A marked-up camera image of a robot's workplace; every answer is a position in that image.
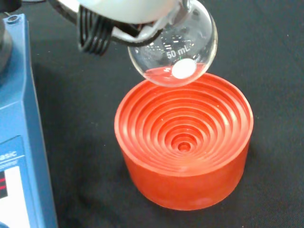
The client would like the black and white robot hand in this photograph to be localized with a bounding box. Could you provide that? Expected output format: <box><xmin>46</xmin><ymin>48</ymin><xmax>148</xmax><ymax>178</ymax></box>
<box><xmin>48</xmin><ymin>0</ymin><xmax>185</xmax><ymax>57</ymax></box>

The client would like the blue base heater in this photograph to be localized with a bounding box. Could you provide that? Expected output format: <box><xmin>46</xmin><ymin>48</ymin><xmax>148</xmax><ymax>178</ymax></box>
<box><xmin>0</xmin><ymin>13</ymin><xmax>59</xmax><ymax>228</ymax></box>

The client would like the red ribbed flask stand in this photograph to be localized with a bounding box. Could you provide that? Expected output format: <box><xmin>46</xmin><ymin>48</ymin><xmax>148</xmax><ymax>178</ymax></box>
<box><xmin>114</xmin><ymin>72</ymin><xmax>254</xmax><ymax>211</ymax></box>

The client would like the black bench cloth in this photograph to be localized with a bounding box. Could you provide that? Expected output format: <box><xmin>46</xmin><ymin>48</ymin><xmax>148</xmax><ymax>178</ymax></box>
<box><xmin>0</xmin><ymin>0</ymin><xmax>304</xmax><ymax>228</ymax></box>

